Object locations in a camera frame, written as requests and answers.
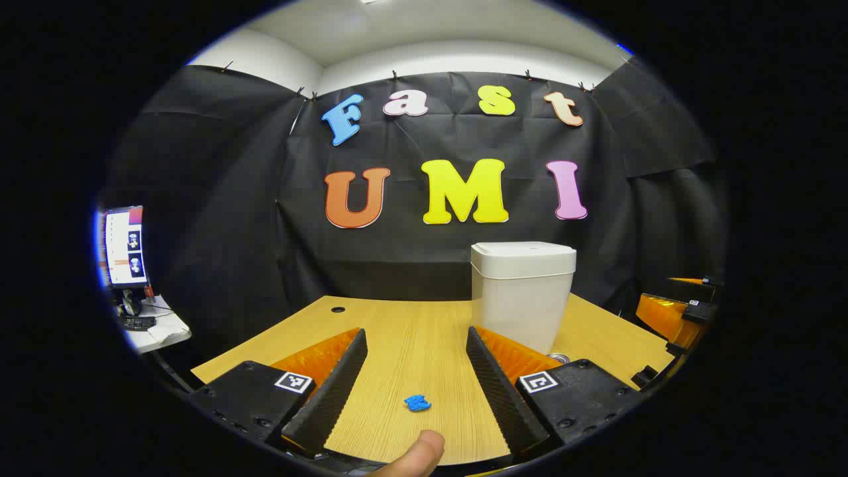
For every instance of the wooden desktop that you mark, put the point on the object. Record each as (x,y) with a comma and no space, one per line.
(417,344)

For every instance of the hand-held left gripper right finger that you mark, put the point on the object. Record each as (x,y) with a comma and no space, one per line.
(503,404)

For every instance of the black keyboard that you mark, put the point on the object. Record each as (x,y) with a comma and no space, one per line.
(138,323)

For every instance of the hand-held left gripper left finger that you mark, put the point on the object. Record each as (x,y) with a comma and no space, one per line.
(331,397)

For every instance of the white desktop garbage bin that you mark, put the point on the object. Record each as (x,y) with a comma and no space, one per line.
(523,298)

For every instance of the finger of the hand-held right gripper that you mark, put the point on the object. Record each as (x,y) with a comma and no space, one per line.
(695,283)
(662,318)

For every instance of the computer monitor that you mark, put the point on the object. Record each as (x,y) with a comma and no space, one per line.
(122,245)

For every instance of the white side table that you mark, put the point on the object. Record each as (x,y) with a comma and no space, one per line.
(165,334)

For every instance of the black backdrop cloth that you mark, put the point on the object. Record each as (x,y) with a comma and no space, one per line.
(265,232)

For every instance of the blue paper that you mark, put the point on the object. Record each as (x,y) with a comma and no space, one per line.
(417,403)

